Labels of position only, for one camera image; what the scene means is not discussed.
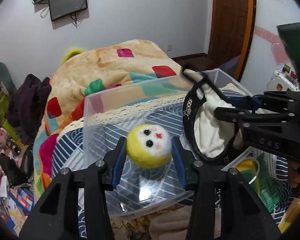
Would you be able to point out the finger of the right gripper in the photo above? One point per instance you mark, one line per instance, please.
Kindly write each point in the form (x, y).
(245, 102)

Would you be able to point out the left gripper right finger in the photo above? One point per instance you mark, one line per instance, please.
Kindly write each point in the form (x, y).
(183, 162)

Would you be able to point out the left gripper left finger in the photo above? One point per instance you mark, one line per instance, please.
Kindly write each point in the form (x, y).
(115, 161)

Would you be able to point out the yellow white plush ball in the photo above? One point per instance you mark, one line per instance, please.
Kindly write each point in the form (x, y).
(149, 146)

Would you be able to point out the black white fabric bag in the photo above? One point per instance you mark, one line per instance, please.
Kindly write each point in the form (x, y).
(215, 142)

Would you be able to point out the floral yellow cloth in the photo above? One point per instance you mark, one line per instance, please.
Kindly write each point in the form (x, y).
(137, 228)

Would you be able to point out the green yellow sponge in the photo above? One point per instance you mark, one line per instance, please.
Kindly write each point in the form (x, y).
(255, 177)

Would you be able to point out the white fleece cloth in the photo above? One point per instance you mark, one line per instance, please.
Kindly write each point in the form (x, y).
(171, 224)

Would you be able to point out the blue patterned bed cover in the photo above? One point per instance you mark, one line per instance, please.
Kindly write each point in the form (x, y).
(149, 176)

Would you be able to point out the clear plastic storage box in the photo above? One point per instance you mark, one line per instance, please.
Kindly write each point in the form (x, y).
(132, 99)

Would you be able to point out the brown wooden door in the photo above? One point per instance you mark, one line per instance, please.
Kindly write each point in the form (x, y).
(232, 29)

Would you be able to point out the dark purple clothes pile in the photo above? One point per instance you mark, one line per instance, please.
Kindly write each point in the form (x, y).
(27, 106)

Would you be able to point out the yellow plush behind blanket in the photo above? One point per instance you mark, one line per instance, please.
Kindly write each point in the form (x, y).
(71, 53)

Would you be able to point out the green box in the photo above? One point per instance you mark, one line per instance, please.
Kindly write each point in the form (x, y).
(0, 104)

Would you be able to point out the grey plush toy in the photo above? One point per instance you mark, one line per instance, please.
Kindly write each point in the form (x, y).
(7, 85)

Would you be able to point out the small wall monitor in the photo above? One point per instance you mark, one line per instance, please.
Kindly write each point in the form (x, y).
(61, 8)

